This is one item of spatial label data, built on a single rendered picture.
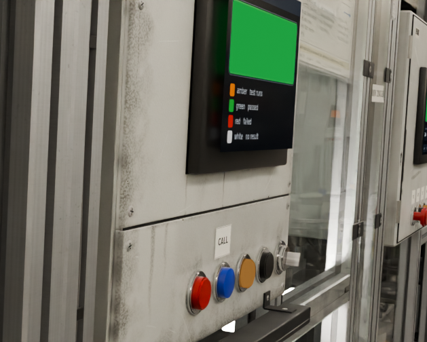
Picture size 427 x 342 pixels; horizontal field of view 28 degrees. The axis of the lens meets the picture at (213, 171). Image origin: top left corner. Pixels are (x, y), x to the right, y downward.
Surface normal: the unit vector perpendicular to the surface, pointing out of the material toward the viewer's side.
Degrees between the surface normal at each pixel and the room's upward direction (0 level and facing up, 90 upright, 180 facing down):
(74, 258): 90
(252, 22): 90
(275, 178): 90
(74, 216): 90
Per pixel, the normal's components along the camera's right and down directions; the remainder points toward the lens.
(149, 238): 0.92, 0.07
